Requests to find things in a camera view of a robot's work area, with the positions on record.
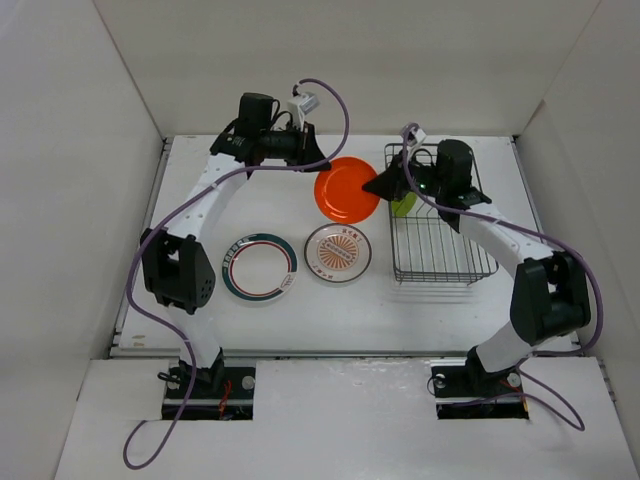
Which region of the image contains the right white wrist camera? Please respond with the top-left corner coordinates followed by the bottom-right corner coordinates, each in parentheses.
top-left (401, 124), bottom-right (427, 148)

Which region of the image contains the grey wire dish rack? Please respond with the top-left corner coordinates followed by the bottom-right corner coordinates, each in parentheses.
top-left (383, 143), bottom-right (500, 286)

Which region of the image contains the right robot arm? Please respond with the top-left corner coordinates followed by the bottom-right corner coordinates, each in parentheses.
top-left (363, 139), bottom-right (591, 394)

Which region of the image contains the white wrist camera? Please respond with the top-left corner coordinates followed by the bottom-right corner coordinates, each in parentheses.
top-left (401, 124), bottom-right (427, 148)
top-left (287, 92), bottom-right (320, 130)

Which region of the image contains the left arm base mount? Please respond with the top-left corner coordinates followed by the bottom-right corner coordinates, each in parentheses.
top-left (157, 366), bottom-right (256, 421)

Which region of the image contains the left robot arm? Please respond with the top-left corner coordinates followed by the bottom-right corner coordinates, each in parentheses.
top-left (135, 91), bottom-right (330, 397)

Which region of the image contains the orange plate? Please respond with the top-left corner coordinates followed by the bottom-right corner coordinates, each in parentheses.
top-left (314, 156), bottom-right (380, 224)

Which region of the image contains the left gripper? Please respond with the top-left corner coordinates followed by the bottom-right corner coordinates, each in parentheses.
top-left (260, 120), bottom-right (332, 173)

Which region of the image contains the white plate green rim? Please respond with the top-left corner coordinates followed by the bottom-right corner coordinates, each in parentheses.
top-left (221, 233), bottom-right (299, 303)

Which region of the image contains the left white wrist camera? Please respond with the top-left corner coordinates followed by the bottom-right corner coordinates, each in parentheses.
top-left (287, 92), bottom-right (320, 130)

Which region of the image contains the white plate sunburst pattern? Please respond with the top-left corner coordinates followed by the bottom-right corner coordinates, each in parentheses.
top-left (303, 223), bottom-right (372, 284)

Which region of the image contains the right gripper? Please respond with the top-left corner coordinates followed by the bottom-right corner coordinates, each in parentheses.
top-left (362, 150), bottom-right (447, 202)

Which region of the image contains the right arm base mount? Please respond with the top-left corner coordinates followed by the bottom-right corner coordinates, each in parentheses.
top-left (427, 363), bottom-right (529, 420)

